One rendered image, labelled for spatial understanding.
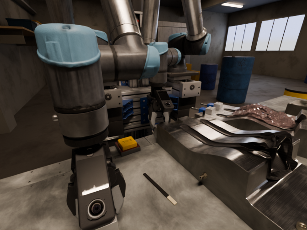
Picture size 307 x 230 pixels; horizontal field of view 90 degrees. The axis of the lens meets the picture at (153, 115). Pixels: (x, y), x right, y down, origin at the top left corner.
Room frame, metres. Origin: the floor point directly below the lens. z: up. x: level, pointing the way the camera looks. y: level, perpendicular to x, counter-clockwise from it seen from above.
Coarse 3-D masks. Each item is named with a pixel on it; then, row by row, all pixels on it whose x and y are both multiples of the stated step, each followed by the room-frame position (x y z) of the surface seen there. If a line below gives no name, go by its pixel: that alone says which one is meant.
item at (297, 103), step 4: (296, 100) 0.94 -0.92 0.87; (300, 100) 0.94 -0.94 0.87; (288, 104) 0.89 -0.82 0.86; (292, 104) 0.87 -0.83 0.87; (296, 104) 0.87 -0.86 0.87; (300, 104) 0.87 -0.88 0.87; (304, 104) 0.90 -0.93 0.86; (288, 108) 0.88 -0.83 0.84; (292, 108) 0.87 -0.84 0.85; (296, 108) 0.85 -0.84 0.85; (300, 108) 0.84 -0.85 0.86; (304, 108) 0.82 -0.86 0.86; (288, 112) 0.88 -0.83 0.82; (292, 112) 0.86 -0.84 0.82; (296, 112) 0.85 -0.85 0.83
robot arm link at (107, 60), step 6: (102, 48) 0.33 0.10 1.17; (108, 48) 0.33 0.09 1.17; (102, 54) 0.32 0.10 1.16; (108, 54) 0.32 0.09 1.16; (102, 60) 0.31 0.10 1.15; (108, 60) 0.32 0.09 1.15; (102, 66) 0.31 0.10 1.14; (108, 66) 0.32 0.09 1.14; (114, 66) 0.32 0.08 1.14; (102, 72) 0.31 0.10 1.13; (108, 72) 0.32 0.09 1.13; (114, 72) 0.32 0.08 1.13; (108, 78) 0.33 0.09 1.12; (114, 78) 0.33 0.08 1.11
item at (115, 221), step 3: (114, 219) 0.21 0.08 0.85; (114, 222) 0.20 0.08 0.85; (105, 225) 0.19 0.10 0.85; (108, 225) 0.20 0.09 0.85; (111, 225) 0.20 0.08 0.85; (114, 225) 0.20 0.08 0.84; (117, 225) 0.20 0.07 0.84; (99, 228) 0.19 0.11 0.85; (102, 228) 0.19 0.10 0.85; (105, 228) 0.19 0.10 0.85; (108, 228) 0.20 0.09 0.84; (111, 228) 0.20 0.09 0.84; (114, 228) 0.20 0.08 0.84; (117, 228) 0.20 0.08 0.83
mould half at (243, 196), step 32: (160, 128) 0.55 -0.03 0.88; (224, 128) 0.54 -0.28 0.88; (192, 160) 0.39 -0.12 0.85; (224, 160) 0.30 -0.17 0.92; (256, 160) 0.29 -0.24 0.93; (224, 192) 0.29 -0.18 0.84; (256, 192) 0.26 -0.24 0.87; (288, 192) 0.26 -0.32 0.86; (256, 224) 0.22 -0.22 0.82; (288, 224) 0.19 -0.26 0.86
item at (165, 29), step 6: (162, 24) 7.18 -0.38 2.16; (168, 24) 7.29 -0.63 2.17; (174, 24) 7.40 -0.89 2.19; (180, 24) 7.53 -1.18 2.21; (162, 30) 7.21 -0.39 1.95; (168, 30) 7.32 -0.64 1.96; (174, 30) 7.44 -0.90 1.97; (180, 30) 7.57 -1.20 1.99; (186, 30) 7.69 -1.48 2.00; (162, 36) 7.21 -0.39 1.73; (168, 36) 7.33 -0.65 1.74; (186, 60) 7.74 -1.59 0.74
